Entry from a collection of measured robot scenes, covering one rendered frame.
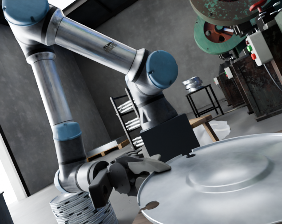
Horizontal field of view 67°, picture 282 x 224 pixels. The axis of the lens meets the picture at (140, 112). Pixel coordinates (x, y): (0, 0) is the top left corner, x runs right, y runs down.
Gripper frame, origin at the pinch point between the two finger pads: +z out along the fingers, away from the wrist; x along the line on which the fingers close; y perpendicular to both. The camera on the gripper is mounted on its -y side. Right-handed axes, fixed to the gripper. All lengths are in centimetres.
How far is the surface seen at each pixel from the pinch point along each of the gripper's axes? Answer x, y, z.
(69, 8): -340, 436, -413
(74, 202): 22, 28, -75
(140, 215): 3.6, -8.4, -1.7
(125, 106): -16, 205, -159
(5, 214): -4.2, -20.7, -17.5
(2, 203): -5.9, -20.2, -18.4
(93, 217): 33, 33, -71
